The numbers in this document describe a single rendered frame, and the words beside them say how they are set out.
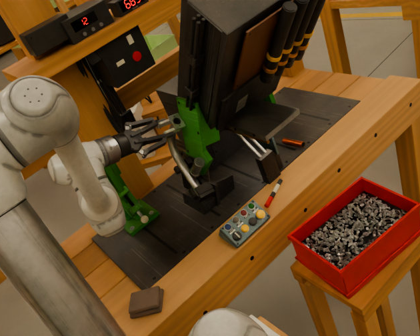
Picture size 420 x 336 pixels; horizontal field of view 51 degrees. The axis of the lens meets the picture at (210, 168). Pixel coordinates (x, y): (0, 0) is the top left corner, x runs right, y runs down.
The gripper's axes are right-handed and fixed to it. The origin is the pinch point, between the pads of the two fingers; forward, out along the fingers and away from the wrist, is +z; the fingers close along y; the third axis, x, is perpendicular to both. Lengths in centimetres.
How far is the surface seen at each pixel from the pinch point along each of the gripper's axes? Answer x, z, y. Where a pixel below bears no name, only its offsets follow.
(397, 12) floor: 120, 350, 78
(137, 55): -5.2, 1.3, 26.5
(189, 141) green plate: 1.8, 4.5, -7.0
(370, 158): -5, 62, -43
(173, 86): 5.7, 13.5, 17.0
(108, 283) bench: 28, -36, -33
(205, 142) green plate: -3.2, 6.6, -11.2
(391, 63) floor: 100, 262, 24
